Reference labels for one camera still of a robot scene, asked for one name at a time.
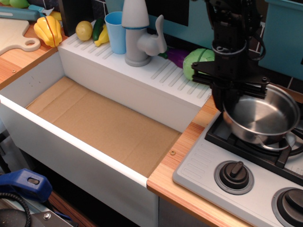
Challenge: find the stainless steel pot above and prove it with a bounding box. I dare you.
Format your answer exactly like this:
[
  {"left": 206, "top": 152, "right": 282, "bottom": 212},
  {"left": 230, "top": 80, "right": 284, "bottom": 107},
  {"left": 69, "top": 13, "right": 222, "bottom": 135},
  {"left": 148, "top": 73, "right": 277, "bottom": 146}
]
[{"left": 223, "top": 84, "right": 300, "bottom": 151}]

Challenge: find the grey toy faucet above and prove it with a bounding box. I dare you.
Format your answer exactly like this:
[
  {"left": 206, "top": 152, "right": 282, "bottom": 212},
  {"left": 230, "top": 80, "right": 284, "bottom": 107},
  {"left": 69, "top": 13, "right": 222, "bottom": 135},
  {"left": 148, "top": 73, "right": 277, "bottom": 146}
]
[{"left": 122, "top": 0, "right": 167, "bottom": 67}]

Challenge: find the green toy cucumber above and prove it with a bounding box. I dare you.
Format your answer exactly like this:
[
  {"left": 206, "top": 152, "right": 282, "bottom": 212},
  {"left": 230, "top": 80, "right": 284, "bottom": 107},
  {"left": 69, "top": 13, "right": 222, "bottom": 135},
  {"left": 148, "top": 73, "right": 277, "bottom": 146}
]
[{"left": 92, "top": 18, "right": 104, "bottom": 41}]

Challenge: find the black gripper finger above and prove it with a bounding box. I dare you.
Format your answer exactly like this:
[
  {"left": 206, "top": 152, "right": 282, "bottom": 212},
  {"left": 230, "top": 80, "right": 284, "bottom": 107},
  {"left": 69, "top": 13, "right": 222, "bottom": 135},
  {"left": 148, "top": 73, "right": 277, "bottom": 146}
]
[{"left": 210, "top": 81, "right": 244, "bottom": 111}]

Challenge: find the teal box with black panel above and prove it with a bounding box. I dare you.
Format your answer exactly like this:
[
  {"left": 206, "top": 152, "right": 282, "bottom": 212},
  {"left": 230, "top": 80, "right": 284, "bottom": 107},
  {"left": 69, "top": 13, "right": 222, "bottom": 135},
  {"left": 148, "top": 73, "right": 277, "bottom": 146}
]
[{"left": 104, "top": 0, "right": 218, "bottom": 50}]

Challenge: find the black burner grate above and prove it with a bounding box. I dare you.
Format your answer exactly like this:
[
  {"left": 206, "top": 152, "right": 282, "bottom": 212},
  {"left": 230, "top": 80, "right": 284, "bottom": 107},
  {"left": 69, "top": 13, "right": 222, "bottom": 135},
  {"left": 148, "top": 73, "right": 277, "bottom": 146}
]
[{"left": 205, "top": 115, "right": 303, "bottom": 186}]

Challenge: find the black stove knob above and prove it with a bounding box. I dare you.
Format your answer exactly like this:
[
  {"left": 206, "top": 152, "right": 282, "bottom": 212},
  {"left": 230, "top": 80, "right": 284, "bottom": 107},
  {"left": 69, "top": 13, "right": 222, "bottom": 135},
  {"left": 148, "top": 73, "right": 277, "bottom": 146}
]
[
  {"left": 214, "top": 160, "right": 254, "bottom": 195},
  {"left": 271, "top": 187, "right": 303, "bottom": 227}
]

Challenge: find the green toy cabbage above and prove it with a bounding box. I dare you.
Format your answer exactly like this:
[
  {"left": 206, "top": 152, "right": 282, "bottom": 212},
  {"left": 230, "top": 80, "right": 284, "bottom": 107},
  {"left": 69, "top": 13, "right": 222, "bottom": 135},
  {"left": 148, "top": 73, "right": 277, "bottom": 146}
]
[{"left": 183, "top": 48, "right": 215, "bottom": 80}]

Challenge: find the green toy fruit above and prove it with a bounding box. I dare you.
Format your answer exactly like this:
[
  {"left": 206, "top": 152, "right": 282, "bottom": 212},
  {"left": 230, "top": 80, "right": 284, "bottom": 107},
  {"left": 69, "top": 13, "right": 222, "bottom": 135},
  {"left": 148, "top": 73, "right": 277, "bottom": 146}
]
[{"left": 0, "top": 0, "right": 30, "bottom": 9}]

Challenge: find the grey toy stove top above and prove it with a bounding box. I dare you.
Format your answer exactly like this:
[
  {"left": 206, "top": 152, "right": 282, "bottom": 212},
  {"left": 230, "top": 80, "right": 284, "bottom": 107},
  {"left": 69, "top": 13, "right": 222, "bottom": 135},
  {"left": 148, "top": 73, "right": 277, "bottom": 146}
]
[{"left": 173, "top": 113, "right": 303, "bottom": 227}]

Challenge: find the yellow toy bell pepper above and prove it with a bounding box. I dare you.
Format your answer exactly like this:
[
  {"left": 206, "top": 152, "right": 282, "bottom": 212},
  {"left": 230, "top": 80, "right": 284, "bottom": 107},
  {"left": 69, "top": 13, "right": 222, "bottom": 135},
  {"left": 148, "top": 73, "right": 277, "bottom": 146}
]
[{"left": 34, "top": 16, "right": 62, "bottom": 47}]

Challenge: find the white cutting board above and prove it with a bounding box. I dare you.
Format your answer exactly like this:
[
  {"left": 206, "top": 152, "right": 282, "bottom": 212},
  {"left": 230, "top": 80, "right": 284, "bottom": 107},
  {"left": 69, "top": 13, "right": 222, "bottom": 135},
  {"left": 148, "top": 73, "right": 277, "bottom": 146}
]
[{"left": 0, "top": 18, "right": 41, "bottom": 55}]

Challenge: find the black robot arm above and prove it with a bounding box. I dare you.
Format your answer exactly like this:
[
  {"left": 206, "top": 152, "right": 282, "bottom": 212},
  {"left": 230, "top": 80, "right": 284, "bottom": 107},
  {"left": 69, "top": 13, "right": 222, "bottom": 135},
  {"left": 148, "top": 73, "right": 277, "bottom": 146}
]
[{"left": 191, "top": 0, "right": 270, "bottom": 111}]

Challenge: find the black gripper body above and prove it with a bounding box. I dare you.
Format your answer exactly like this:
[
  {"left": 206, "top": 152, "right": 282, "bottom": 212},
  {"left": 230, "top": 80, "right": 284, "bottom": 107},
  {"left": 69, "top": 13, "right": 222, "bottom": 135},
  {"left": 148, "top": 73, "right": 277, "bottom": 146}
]
[{"left": 191, "top": 61, "right": 269, "bottom": 99}]

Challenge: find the yellow toy potato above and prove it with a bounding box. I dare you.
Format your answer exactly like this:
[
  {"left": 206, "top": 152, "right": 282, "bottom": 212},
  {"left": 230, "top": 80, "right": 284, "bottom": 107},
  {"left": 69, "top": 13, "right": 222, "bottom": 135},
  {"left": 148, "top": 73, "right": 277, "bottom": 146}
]
[{"left": 76, "top": 21, "right": 93, "bottom": 41}]

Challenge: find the teal toy knife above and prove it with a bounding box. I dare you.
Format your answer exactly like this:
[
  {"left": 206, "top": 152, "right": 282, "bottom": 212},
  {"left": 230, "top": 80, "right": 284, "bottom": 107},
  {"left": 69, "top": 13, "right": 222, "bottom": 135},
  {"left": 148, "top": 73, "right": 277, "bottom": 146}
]
[{"left": 0, "top": 5, "right": 54, "bottom": 21}]

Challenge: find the black left stove knob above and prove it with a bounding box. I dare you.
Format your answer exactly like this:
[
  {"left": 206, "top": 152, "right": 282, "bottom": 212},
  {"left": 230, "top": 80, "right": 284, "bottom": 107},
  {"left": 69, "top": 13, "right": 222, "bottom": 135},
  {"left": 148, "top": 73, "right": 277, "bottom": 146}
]
[{"left": 214, "top": 160, "right": 254, "bottom": 195}]

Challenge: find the yellow toy banana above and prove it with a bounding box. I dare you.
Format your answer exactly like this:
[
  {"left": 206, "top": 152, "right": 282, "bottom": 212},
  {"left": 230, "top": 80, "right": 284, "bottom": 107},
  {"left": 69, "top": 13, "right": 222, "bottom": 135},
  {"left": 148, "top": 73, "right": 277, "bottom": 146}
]
[{"left": 94, "top": 25, "right": 109, "bottom": 47}]

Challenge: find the blue clamp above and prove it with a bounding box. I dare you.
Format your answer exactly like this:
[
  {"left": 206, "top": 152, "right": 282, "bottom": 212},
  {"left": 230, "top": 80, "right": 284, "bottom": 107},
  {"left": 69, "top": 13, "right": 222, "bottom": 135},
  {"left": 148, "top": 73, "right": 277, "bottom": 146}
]
[{"left": 0, "top": 168, "right": 53, "bottom": 203}]

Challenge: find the purple toy eggplant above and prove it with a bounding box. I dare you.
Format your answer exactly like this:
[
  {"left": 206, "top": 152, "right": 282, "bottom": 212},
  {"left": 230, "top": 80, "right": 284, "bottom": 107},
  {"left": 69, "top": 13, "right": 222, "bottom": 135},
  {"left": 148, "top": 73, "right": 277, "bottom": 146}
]
[{"left": 158, "top": 48, "right": 190, "bottom": 68}]

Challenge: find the cardboard sheet in sink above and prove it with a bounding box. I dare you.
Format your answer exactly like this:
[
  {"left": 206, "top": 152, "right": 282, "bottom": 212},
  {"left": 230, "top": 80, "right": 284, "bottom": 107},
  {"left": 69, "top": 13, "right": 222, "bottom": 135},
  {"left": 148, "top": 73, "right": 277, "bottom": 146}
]
[{"left": 27, "top": 77, "right": 180, "bottom": 177}]

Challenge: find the white toy sink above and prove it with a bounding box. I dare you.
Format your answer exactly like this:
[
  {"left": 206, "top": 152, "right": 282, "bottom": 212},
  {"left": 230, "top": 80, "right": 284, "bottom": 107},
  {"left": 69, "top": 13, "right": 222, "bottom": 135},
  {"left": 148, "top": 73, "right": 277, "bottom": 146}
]
[{"left": 0, "top": 35, "right": 211, "bottom": 227}]

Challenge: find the black right stove knob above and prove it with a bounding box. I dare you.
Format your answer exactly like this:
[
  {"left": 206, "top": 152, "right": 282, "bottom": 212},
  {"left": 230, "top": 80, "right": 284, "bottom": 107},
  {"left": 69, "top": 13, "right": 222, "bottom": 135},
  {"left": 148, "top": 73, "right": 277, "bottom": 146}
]
[{"left": 271, "top": 187, "right": 303, "bottom": 227}]

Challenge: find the teal box right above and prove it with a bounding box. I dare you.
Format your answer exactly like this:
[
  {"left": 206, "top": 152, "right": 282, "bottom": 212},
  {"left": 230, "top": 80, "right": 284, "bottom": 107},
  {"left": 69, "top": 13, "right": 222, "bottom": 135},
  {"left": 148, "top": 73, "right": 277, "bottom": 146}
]
[{"left": 259, "top": 0, "right": 303, "bottom": 80}]

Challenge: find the light blue plastic cup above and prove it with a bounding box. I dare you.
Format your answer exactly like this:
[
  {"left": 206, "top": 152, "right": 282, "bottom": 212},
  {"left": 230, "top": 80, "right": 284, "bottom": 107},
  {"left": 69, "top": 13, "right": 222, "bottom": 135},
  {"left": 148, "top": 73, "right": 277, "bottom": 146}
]
[{"left": 105, "top": 11, "right": 126, "bottom": 54}]

